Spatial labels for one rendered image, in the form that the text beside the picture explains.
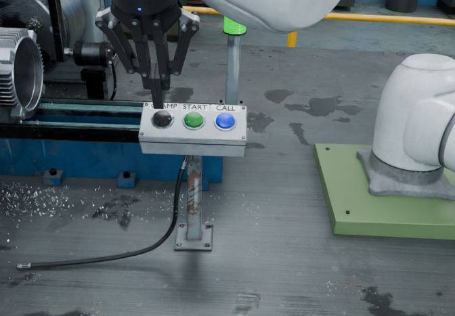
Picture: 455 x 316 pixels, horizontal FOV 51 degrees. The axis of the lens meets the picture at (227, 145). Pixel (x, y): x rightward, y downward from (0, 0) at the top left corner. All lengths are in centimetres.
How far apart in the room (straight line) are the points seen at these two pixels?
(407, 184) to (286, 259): 32
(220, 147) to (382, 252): 39
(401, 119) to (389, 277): 30
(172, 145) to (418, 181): 54
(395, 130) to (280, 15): 70
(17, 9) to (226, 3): 99
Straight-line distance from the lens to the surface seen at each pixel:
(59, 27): 118
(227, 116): 76
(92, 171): 110
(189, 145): 76
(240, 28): 127
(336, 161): 115
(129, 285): 86
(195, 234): 91
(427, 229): 101
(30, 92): 117
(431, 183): 108
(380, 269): 93
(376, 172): 108
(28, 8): 129
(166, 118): 76
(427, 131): 98
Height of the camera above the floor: 142
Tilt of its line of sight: 31 degrees down
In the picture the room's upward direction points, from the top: 3 degrees clockwise
